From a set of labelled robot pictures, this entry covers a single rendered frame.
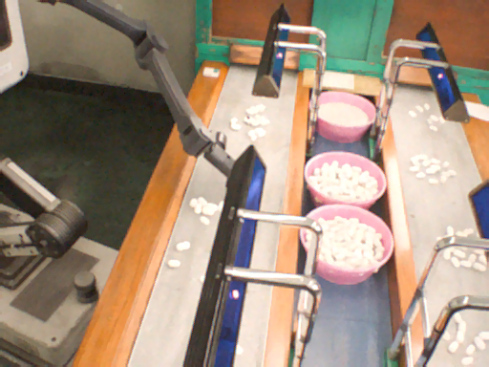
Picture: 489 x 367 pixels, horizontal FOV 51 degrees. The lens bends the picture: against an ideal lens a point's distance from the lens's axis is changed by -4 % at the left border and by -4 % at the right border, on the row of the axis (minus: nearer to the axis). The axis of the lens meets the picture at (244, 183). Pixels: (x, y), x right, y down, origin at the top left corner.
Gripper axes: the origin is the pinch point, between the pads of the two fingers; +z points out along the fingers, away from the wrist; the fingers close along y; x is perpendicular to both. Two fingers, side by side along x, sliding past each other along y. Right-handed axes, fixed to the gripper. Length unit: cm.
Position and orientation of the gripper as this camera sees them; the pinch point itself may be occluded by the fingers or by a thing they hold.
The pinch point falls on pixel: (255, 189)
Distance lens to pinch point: 165.0
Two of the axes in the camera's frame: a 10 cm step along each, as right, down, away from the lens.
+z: 7.1, 6.1, 3.7
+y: 1.3, -6.1, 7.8
